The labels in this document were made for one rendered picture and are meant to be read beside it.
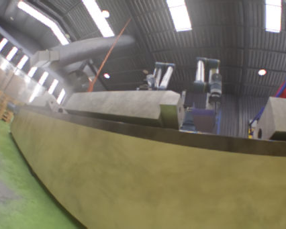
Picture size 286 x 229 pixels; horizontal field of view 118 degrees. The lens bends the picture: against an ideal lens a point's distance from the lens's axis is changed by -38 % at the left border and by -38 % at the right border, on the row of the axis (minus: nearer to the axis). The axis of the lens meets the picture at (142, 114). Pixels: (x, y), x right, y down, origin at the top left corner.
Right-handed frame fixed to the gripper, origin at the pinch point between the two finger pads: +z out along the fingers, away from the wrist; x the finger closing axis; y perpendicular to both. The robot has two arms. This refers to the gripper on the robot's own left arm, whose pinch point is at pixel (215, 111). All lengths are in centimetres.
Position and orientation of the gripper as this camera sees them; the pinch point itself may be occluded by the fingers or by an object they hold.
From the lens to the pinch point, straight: 124.5
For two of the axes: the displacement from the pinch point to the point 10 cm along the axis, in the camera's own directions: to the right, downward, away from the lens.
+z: -2.8, 9.0, -3.3
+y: -4.3, -4.2, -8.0
